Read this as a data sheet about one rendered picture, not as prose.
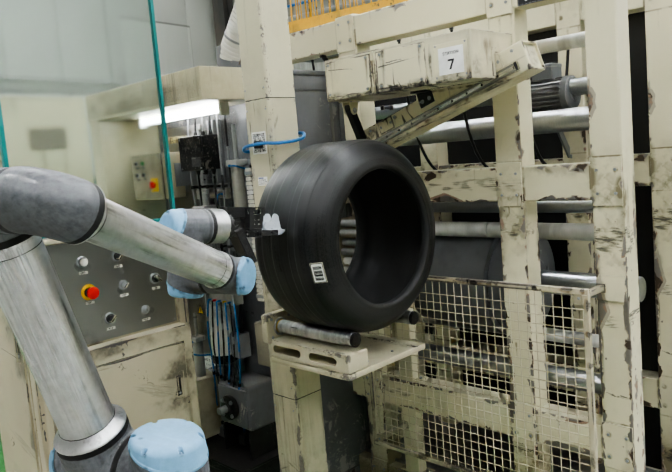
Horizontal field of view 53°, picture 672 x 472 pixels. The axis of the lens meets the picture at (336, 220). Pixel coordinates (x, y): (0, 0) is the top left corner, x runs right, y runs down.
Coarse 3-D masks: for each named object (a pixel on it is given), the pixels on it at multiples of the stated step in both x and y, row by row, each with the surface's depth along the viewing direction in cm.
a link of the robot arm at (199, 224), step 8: (168, 216) 163; (176, 216) 162; (184, 216) 163; (192, 216) 164; (200, 216) 166; (208, 216) 168; (168, 224) 163; (176, 224) 161; (184, 224) 162; (192, 224) 164; (200, 224) 165; (208, 224) 167; (216, 224) 169; (184, 232) 162; (192, 232) 164; (200, 232) 165; (208, 232) 167; (216, 232) 169; (200, 240) 166; (208, 240) 169
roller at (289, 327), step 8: (280, 320) 220; (288, 320) 219; (280, 328) 218; (288, 328) 216; (296, 328) 213; (304, 328) 211; (312, 328) 208; (320, 328) 206; (328, 328) 205; (304, 336) 211; (312, 336) 208; (320, 336) 205; (328, 336) 203; (336, 336) 200; (344, 336) 198; (352, 336) 197; (360, 336) 199; (344, 344) 199; (352, 344) 197
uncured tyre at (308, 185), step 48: (336, 144) 201; (384, 144) 207; (288, 192) 193; (336, 192) 188; (384, 192) 235; (288, 240) 189; (336, 240) 187; (384, 240) 240; (432, 240) 220; (288, 288) 195; (336, 288) 188; (384, 288) 230
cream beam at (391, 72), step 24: (384, 48) 217; (408, 48) 210; (432, 48) 204; (480, 48) 198; (504, 48) 207; (336, 72) 232; (360, 72) 225; (384, 72) 217; (408, 72) 211; (432, 72) 205; (480, 72) 198; (336, 96) 234; (360, 96) 227; (384, 96) 235
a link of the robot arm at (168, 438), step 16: (144, 432) 134; (160, 432) 134; (176, 432) 134; (192, 432) 134; (128, 448) 131; (144, 448) 128; (160, 448) 128; (176, 448) 128; (192, 448) 130; (112, 464) 132; (128, 464) 131; (144, 464) 127; (160, 464) 126; (176, 464) 127; (192, 464) 129; (208, 464) 135
